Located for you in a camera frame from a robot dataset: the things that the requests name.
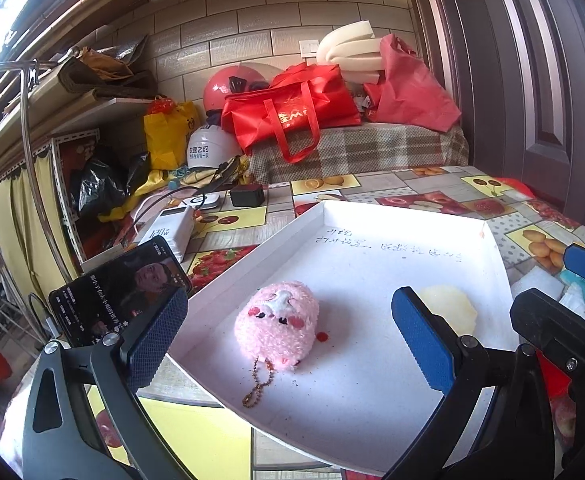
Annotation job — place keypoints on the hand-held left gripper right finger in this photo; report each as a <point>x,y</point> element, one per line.
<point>422,340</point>

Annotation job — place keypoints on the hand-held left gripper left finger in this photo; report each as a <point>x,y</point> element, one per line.
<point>157,340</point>

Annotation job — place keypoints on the white foam wrap roll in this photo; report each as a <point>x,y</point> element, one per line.
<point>537,282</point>

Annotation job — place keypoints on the pale yellow sponge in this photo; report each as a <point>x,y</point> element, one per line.
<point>455,307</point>

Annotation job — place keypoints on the white cardboard box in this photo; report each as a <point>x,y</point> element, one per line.
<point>362,280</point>

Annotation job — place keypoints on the pink plush toy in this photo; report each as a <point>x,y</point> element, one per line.
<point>277,325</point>

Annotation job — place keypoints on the black smartphone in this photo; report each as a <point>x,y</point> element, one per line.
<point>102,300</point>

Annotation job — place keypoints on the white power adapter box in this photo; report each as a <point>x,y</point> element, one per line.
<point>170,232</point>

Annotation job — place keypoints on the red cloth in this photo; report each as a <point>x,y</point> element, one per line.
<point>515,186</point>

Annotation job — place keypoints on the black power adapter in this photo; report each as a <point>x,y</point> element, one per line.
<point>246,195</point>

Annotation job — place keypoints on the black plastic bag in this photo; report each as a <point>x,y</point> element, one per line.
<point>97,180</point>

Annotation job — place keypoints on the yellow curtain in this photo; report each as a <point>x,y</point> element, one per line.
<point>27,220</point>

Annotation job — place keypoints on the plaid blanket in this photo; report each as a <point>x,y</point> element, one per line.
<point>372,152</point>

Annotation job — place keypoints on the brown door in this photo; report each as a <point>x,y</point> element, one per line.
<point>522,85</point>

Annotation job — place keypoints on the white helmet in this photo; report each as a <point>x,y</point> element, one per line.
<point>210,147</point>

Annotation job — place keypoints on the yellow shopping bag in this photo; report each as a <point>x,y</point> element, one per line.
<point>165,135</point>

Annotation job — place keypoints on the red non-woven bag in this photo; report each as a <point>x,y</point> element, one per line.
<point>412,90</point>

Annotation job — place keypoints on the red helmet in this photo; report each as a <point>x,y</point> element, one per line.
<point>217,90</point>

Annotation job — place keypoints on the red tote bag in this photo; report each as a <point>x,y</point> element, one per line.
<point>297,105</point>

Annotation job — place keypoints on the brown bag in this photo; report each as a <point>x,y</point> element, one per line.
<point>102,75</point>

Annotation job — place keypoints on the white foam rolls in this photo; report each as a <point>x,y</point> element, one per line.
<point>347,52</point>

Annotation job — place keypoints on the chrome metal rail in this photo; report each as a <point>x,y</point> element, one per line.
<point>22,110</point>

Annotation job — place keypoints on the white wall switch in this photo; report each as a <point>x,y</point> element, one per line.
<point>308,48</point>

